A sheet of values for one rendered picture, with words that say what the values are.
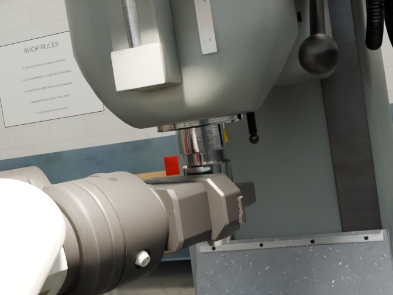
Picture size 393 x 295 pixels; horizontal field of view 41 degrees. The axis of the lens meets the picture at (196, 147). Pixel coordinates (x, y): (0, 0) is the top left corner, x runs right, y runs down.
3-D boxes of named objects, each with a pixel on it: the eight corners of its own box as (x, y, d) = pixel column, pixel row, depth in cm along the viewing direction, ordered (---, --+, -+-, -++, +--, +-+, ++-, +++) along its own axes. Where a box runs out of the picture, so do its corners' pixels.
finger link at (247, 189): (251, 207, 52) (211, 222, 48) (246, 175, 52) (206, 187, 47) (264, 207, 51) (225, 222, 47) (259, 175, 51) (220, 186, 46)
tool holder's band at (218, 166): (237, 165, 53) (236, 156, 53) (222, 173, 48) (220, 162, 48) (194, 171, 54) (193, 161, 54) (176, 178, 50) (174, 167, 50)
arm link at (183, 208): (237, 151, 45) (134, 173, 36) (253, 262, 45) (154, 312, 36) (137, 160, 53) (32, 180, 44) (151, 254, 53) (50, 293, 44)
